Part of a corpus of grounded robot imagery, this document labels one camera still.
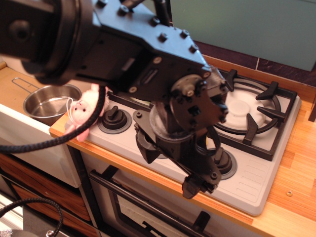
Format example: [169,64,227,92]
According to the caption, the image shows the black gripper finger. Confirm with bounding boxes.
[199,167,220,193]
[182,175,200,199]

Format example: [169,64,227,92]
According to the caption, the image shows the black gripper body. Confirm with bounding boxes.
[133,106,221,184]

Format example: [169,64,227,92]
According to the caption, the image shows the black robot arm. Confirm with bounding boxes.
[0,0,228,199]

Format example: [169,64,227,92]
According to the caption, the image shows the right black stove knob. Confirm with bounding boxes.
[208,147,237,180]

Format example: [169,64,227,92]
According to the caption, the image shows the black stove knob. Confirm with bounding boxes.
[97,106,132,134]
[208,147,237,180]

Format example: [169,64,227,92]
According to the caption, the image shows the white burner cap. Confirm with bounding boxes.
[223,89,266,130]

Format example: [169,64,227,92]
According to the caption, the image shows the grey toy stove top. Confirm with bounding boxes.
[84,69,302,217]

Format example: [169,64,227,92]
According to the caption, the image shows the black burner grate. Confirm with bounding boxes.
[215,70,298,161]

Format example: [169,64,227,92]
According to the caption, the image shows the left black stove knob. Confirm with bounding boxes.
[97,106,132,134]

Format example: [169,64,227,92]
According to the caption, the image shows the oven door with window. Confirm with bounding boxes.
[81,153,257,237]

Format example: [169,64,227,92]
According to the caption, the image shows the stainless steel pot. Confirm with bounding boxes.
[11,78,81,126]

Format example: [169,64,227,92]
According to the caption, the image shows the wooden drawer fronts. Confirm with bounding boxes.
[0,154,98,237]

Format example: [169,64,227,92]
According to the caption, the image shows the black oven door handle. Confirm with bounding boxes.
[89,165,210,237]

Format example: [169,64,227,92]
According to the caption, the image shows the black braided cable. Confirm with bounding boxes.
[0,85,107,154]

